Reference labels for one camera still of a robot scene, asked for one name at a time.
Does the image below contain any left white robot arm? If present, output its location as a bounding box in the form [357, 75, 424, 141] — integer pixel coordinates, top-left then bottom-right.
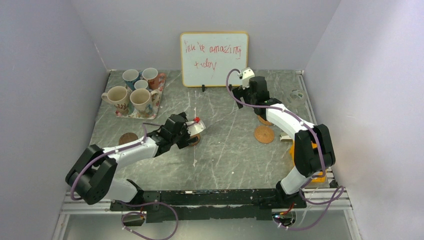
[65, 112, 206, 210]

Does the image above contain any teal blue mug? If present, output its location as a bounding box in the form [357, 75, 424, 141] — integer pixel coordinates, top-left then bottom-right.
[122, 69, 141, 91]

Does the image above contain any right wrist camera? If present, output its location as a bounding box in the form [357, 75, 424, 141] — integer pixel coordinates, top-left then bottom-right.
[237, 67, 255, 89]

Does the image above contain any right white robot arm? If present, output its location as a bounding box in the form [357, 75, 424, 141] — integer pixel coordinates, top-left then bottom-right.
[230, 76, 336, 208]

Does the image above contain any orange floral mug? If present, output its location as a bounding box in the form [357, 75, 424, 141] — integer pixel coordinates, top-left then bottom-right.
[141, 67, 167, 90]

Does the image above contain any dark walnut wooden coaster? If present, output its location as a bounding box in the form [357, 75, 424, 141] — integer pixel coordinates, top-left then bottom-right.
[118, 132, 139, 145]

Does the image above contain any small light blue mug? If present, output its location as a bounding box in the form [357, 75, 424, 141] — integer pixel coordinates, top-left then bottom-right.
[134, 79, 149, 90]

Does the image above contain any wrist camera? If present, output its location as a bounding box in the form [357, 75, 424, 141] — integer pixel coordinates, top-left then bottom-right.
[186, 116, 206, 137]
[237, 67, 255, 89]

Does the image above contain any woven rattan coaster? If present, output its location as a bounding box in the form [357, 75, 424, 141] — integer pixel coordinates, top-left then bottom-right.
[254, 125, 275, 144]

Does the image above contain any clear tape roll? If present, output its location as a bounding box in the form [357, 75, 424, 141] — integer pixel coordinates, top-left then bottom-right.
[286, 89, 308, 107]

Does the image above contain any light wooden coaster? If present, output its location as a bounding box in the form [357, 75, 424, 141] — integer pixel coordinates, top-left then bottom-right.
[257, 115, 273, 126]
[188, 134, 201, 147]

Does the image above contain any cream coral pattern mug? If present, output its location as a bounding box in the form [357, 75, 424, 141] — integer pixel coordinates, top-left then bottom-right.
[101, 86, 130, 115]

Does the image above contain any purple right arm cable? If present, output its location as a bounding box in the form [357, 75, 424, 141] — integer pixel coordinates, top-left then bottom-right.
[225, 68, 345, 232]

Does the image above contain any yellow framed whiteboard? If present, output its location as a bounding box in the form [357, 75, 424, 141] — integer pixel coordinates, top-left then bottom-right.
[180, 31, 249, 88]

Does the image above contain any floral serving tray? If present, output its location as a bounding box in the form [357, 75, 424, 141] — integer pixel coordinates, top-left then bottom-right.
[114, 73, 167, 120]

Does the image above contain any cream seahorse mug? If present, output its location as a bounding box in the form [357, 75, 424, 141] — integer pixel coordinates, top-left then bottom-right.
[130, 89, 158, 115]

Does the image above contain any black whiteboard stand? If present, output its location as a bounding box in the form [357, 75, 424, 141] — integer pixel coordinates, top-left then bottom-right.
[201, 84, 233, 92]

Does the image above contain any yellow orange object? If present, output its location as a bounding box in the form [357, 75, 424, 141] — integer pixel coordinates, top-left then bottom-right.
[289, 140, 327, 183]

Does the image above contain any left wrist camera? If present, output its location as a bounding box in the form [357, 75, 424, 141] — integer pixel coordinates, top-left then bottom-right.
[186, 116, 206, 137]

